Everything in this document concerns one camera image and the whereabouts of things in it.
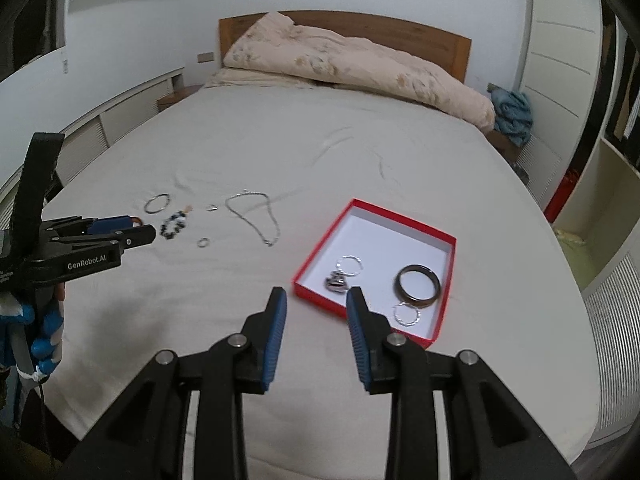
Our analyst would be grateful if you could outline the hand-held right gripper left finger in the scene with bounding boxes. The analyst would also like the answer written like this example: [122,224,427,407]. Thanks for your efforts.
[59,286,288,480]

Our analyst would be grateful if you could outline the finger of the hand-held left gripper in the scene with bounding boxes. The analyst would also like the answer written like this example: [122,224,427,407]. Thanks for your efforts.
[42,215,143,237]
[50,225,157,261]

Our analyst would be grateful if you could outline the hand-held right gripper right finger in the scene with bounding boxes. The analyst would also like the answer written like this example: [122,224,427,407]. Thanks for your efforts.
[346,286,578,480]

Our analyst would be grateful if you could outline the dark beaded bracelet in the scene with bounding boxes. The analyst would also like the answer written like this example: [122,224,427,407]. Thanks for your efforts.
[159,211,190,241]

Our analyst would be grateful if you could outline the red jewelry box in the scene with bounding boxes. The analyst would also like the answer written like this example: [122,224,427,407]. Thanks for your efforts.
[293,198,458,350]

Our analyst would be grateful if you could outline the silver chain necklace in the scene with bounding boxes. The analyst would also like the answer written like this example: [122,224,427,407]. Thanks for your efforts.
[224,189,280,247]

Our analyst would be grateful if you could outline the person's left hand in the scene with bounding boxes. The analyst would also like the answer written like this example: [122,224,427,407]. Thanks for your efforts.
[0,284,67,378]

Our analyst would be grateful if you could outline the silver hoop earring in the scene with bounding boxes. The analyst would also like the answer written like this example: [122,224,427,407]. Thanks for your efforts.
[392,302,421,326]
[335,255,364,277]

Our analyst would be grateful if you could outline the dark wide bangle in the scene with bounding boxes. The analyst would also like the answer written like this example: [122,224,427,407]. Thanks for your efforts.
[393,264,443,307]

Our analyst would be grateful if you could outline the wooden nightstand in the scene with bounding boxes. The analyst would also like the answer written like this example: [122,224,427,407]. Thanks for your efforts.
[157,85,202,114]
[486,127,524,162]

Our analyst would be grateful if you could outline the cream pillow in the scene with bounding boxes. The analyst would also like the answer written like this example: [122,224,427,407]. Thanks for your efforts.
[202,66,328,91]

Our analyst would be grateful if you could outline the red bag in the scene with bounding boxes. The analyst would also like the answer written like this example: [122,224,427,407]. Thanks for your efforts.
[543,170,582,222]

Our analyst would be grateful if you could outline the white slatted radiator cover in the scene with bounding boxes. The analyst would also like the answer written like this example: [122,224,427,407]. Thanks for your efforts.
[581,247,640,438]

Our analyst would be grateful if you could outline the blue crumpled cloth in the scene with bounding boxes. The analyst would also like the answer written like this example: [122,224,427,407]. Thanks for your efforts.
[489,87,534,147]

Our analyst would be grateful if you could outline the floral beige quilt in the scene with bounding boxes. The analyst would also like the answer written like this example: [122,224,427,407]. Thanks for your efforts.
[222,11,497,132]

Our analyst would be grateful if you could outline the cream open shelf unit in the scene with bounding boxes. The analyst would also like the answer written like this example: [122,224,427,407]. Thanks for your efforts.
[551,132,640,293]

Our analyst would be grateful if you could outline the wooden headboard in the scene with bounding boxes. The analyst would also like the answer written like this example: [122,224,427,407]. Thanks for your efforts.
[218,10,473,85]

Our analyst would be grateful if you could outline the white panelled wardrobe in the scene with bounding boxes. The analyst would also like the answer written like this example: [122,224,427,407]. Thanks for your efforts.
[514,0,619,211]

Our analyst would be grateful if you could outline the low white wall cabinet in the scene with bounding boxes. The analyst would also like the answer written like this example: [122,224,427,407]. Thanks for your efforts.
[0,67,187,211]

